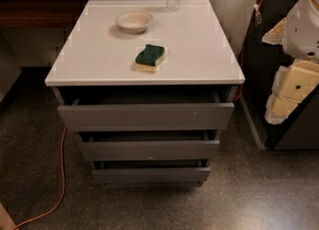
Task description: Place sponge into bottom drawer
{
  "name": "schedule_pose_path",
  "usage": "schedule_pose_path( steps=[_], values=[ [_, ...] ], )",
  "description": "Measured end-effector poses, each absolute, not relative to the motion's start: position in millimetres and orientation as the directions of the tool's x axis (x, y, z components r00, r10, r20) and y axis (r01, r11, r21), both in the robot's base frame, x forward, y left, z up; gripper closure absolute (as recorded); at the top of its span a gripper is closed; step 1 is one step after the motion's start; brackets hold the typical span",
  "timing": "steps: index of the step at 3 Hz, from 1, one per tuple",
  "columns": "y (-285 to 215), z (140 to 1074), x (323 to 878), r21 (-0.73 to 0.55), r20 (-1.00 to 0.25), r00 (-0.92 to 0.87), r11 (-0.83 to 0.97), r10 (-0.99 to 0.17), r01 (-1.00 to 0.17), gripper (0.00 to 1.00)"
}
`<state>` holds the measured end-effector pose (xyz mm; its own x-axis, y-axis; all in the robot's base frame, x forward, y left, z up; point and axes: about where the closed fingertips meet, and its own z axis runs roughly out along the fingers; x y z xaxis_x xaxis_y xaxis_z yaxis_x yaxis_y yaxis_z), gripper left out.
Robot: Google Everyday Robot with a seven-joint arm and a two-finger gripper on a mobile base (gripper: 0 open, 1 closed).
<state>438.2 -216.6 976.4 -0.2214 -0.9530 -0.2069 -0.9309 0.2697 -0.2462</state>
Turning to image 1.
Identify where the grey drawer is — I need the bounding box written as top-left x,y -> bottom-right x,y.
92,160 -> 210,185
79,130 -> 219,161
58,93 -> 234,131

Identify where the orange cable on floor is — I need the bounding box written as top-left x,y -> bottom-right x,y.
11,126 -> 68,230

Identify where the grey middle drawer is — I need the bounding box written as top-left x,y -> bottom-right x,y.
79,130 -> 219,161

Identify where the white paper bowl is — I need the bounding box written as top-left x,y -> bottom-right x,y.
115,11 -> 153,34

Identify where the green and yellow sponge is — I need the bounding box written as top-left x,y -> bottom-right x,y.
135,44 -> 165,73

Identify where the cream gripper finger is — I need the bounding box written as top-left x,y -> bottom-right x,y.
261,18 -> 286,45
265,59 -> 319,124

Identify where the grey top drawer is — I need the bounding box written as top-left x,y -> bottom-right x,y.
58,93 -> 234,131

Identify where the white top drawer cabinet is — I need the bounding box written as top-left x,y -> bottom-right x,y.
44,0 -> 246,186

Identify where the grey bottom drawer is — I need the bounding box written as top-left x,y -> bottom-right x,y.
92,160 -> 210,185

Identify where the dark wooden bench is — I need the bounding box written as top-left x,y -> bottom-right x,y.
0,0 -> 89,28

